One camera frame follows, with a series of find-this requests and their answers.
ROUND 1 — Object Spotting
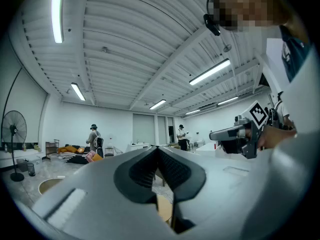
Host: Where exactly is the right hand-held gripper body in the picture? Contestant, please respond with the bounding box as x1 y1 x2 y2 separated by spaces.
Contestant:
217 100 269 160

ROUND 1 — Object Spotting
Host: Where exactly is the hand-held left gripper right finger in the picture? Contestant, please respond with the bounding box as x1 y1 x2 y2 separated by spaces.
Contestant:
158 145 276 235

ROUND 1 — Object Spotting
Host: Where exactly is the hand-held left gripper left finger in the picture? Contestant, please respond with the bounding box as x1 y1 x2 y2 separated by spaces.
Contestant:
31 145 174 239

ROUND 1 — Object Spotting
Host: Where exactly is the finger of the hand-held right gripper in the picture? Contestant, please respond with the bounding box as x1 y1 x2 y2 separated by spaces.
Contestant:
209 125 247 142

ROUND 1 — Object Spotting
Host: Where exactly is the person's right forearm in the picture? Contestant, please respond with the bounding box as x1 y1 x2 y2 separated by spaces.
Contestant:
274 128 299 148

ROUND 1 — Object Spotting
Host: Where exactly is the person's right hand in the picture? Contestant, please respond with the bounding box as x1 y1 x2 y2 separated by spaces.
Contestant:
256 127 277 150

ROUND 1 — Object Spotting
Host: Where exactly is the white box table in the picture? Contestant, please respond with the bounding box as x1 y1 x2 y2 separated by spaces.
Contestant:
195 143 225 158

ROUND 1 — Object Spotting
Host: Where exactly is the striped black white sofa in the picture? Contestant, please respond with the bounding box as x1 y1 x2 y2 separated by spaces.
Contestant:
58 143 91 165

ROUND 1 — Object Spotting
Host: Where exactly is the round white side table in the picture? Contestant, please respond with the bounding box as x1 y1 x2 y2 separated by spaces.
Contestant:
38 177 66 195

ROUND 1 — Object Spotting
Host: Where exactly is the orange sofa cushion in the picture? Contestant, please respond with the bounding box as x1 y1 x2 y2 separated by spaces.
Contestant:
57 145 78 154

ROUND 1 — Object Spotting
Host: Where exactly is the white drawer cabinet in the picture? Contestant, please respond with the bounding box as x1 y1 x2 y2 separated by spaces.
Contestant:
125 142 151 153

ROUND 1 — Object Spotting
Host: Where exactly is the open shelf rack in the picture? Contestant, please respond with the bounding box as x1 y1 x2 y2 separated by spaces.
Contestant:
45 139 60 160

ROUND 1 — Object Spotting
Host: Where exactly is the teal shirt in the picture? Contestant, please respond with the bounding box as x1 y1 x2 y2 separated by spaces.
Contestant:
279 25 312 84

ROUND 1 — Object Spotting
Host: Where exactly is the black standing fan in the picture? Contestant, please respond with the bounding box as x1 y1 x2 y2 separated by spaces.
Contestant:
1 110 28 182

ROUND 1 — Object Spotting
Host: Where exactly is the person's face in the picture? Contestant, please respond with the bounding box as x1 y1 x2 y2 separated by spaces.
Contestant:
219 0 288 32

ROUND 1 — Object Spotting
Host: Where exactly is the black head-worn camera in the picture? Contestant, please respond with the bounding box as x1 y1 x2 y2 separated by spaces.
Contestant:
203 0 221 37

